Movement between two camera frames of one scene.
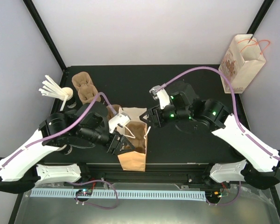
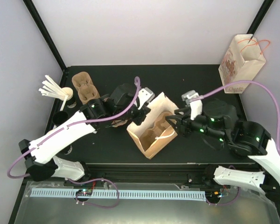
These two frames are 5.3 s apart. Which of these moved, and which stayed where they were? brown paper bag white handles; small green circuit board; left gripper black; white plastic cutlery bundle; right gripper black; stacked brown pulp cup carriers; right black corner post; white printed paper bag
Moved: right gripper black; brown paper bag white handles; left gripper black
Stayed: right black corner post; white plastic cutlery bundle; white printed paper bag; small green circuit board; stacked brown pulp cup carriers
